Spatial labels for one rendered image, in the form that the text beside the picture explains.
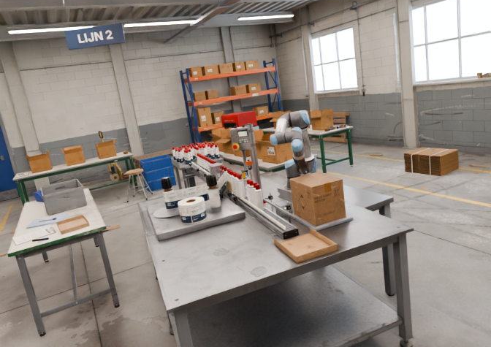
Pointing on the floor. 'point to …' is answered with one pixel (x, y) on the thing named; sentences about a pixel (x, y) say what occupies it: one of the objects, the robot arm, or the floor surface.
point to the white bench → (31, 211)
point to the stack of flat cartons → (432, 161)
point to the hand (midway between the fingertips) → (303, 172)
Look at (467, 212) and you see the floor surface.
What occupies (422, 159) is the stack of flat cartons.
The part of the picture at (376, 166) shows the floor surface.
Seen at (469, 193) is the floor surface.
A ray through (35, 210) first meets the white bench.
